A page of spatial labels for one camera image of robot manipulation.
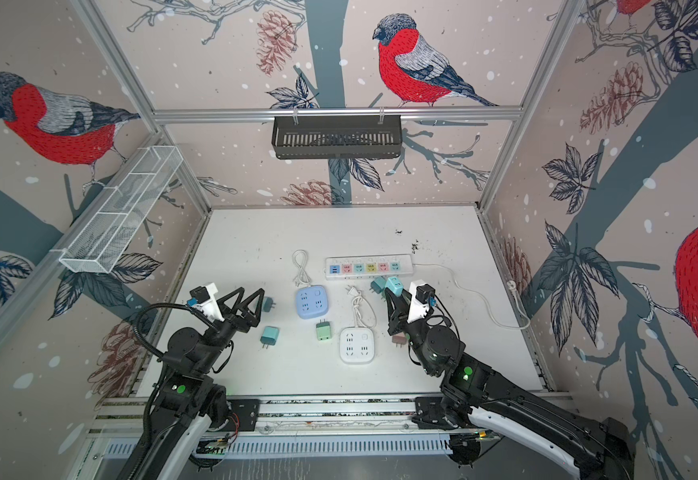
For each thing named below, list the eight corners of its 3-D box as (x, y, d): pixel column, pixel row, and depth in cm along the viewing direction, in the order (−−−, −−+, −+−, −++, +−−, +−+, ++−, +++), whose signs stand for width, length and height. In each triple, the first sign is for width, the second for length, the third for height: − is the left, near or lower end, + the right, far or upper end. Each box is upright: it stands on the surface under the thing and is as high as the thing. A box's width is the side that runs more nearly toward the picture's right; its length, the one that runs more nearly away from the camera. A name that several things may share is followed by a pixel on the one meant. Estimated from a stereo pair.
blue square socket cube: (295, 318, 92) (293, 313, 90) (299, 289, 99) (297, 284, 97) (327, 318, 92) (326, 313, 90) (329, 289, 99) (328, 284, 97)
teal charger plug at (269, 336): (261, 348, 87) (259, 345, 84) (265, 330, 90) (263, 326, 88) (276, 348, 87) (274, 345, 84) (279, 330, 90) (277, 326, 88)
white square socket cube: (338, 363, 83) (338, 360, 81) (340, 330, 90) (339, 326, 87) (375, 363, 83) (375, 360, 81) (373, 330, 90) (374, 326, 87)
